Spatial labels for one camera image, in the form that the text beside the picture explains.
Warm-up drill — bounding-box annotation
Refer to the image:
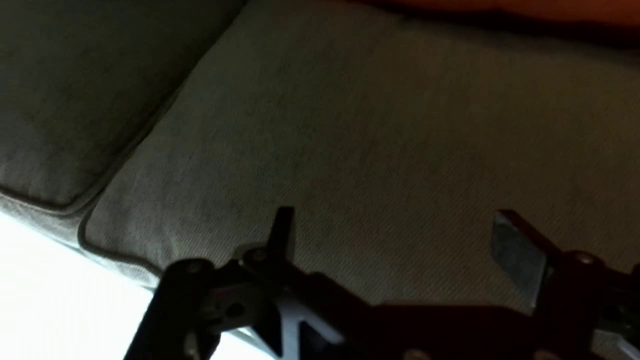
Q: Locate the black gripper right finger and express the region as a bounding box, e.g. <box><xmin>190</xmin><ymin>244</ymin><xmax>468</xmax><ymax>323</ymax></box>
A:
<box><xmin>491</xmin><ymin>208</ymin><xmax>640</xmax><ymax>360</ymax></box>

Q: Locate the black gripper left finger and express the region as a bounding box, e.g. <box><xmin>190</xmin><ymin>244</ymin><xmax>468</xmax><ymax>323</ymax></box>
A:
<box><xmin>126</xmin><ymin>204</ymin><xmax>377</xmax><ymax>360</ymax></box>

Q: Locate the grey fabric sofa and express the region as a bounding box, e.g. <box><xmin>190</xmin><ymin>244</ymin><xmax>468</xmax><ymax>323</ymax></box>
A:
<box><xmin>0</xmin><ymin>0</ymin><xmax>640</xmax><ymax>360</ymax></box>

